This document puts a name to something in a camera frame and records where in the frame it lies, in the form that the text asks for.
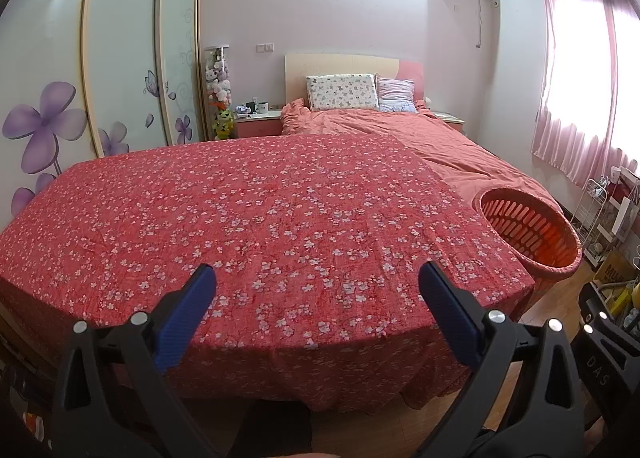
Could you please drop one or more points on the cream and pink headboard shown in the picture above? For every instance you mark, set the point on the cream and pink headboard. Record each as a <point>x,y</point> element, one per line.
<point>340,62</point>

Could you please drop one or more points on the white floral pillow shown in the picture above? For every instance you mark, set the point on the white floral pillow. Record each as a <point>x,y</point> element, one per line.
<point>342,91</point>

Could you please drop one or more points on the pink and white nightstand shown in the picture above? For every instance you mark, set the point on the pink and white nightstand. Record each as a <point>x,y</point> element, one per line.
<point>257,126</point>
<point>447,118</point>

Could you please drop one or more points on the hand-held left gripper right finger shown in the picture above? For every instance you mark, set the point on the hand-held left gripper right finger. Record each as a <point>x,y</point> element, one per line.
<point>450,315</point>

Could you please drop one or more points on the pink striped pillow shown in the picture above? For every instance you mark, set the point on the pink striped pillow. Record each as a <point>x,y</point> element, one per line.
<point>396,93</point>

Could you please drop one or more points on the white wardrobe with purple flowers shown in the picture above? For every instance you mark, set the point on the white wardrobe with purple flowers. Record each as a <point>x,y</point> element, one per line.
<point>115,62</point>

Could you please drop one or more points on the pink curtain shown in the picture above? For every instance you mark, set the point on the pink curtain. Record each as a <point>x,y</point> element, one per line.
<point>575,87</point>

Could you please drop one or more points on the red floral tablecloth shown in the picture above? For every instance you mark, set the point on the red floral tablecloth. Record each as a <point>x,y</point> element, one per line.
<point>250,218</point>

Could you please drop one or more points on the brown paper bag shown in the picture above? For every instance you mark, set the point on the brown paper bag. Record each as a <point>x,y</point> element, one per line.
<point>612,270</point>

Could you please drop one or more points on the orange plastic laundry basket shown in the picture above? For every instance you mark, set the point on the orange plastic laundry basket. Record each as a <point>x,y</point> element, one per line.
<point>530,233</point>

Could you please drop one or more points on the green plush toy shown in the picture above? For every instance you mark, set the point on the green plush toy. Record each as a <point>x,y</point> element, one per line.
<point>223,123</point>

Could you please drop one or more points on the white storage cart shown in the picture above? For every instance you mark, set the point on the white storage cart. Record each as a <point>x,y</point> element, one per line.
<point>617,182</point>

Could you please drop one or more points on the white mug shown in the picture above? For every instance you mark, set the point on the white mug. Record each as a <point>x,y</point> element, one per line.
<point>263,108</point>

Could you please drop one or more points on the column of plush toys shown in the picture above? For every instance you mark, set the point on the column of plush toys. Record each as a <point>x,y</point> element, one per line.
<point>219,80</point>

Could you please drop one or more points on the white shopping bag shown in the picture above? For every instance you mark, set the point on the white shopping bag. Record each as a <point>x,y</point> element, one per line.
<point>627,218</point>

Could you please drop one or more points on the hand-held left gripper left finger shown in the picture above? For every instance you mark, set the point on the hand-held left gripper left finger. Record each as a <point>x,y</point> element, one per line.
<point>185,325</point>

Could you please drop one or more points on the pink duvet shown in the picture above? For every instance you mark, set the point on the pink duvet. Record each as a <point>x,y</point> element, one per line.
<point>425,137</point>

